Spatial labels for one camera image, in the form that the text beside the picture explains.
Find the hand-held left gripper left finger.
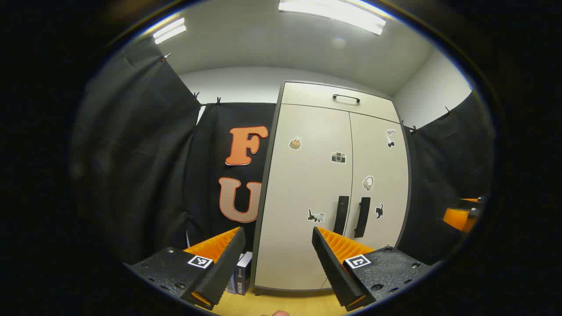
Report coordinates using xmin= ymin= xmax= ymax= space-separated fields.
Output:
xmin=124 ymin=226 xmax=245 ymax=311

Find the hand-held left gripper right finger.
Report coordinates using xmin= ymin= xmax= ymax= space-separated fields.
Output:
xmin=312 ymin=226 xmax=434 ymax=312

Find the beige door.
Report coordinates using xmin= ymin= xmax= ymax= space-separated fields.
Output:
xmin=322 ymin=112 xmax=410 ymax=290
xmin=255 ymin=104 xmax=354 ymax=291

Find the double-door shoe cabinet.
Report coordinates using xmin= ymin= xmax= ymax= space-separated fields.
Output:
xmin=250 ymin=80 xmax=412 ymax=295

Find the beige cabinet drawer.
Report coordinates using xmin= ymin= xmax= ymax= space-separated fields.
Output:
xmin=279 ymin=82 xmax=400 ymax=123

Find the dark blue box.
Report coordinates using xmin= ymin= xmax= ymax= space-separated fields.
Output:
xmin=234 ymin=251 xmax=253 ymax=295

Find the black backdrop cloth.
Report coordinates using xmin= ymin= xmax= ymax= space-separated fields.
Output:
xmin=70 ymin=37 xmax=496 ymax=266

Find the long ceiling light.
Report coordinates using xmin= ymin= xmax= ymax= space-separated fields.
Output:
xmin=278 ymin=0 xmax=387 ymax=36

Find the small ceiling light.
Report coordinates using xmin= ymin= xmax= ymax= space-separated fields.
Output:
xmin=153 ymin=18 xmax=187 ymax=44

